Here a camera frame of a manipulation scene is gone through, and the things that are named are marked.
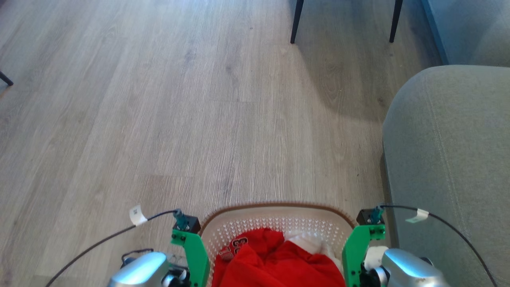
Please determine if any white laundry basket brown rim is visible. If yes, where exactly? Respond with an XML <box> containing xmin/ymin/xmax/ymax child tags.
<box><xmin>199</xmin><ymin>202</ymin><xmax>358</xmax><ymax>287</ymax></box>

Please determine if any red jersey garment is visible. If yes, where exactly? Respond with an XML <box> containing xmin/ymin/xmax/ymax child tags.
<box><xmin>212</xmin><ymin>228</ymin><xmax>346</xmax><ymax>287</ymax></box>

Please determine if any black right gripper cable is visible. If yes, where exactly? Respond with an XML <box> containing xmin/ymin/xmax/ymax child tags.
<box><xmin>380</xmin><ymin>204</ymin><xmax>499</xmax><ymax>287</ymax></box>

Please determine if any white cable label tag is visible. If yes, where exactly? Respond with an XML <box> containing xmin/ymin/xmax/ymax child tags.
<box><xmin>129</xmin><ymin>205</ymin><xmax>148</xmax><ymax>227</ymax></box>
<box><xmin>405</xmin><ymin>208</ymin><xmax>430</xmax><ymax>224</ymax></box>

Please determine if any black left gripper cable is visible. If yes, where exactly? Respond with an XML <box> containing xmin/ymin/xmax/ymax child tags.
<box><xmin>45</xmin><ymin>209</ymin><xmax>180</xmax><ymax>287</ymax></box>

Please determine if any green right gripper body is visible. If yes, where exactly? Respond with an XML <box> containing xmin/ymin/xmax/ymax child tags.
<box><xmin>341</xmin><ymin>224</ymin><xmax>386</xmax><ymax>287</ymax></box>

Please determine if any white garment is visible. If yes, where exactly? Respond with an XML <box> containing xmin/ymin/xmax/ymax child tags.
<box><xmin>284</xmin><ymin>231</ymin><xmax>344</xmax><ymax>275</ymax></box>

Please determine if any black chair leg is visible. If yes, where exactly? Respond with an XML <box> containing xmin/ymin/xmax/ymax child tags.
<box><xmin>290</xmin><ymin>0</ymin><xmax>304</xmax><ymax>44</ymax></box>
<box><xmin>389</xmin><ymin>0</ymin><xmax>404</xmax><ymax>43</ymax></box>

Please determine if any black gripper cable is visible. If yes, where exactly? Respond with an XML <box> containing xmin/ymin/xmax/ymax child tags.
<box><xmin>380</xmin><ymin>204</ymin><xmax>499</xmax><ymax>287</ymax></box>
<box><xmin>45</xmin><ymin>209</ymin><xmax>180</xmax><ymax>287</ymax></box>

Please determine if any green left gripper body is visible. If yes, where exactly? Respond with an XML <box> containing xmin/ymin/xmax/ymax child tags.
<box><xmin>171</xmin><ymin>228</ymin><xmax>210</xmax><ymax>287</ymax></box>

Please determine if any blue-grey upholstered furniture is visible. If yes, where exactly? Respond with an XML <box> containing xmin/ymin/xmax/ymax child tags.
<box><xmin>421</xmin><ymin>0</ymin><xmax>510</xmax><ymax>67</ymax></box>

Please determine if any grey-green fabric sofa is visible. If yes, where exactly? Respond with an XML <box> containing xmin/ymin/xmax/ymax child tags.
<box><xmin>382</xmin><ymin>65</ymin><xmax>510</xmax><ymax>287</ymax></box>

